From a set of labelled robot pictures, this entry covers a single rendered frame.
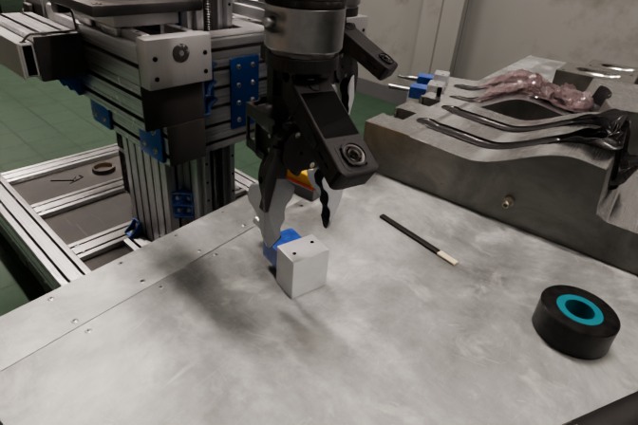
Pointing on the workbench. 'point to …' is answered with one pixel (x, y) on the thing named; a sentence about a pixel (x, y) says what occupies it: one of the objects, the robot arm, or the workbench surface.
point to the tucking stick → (420, 240)
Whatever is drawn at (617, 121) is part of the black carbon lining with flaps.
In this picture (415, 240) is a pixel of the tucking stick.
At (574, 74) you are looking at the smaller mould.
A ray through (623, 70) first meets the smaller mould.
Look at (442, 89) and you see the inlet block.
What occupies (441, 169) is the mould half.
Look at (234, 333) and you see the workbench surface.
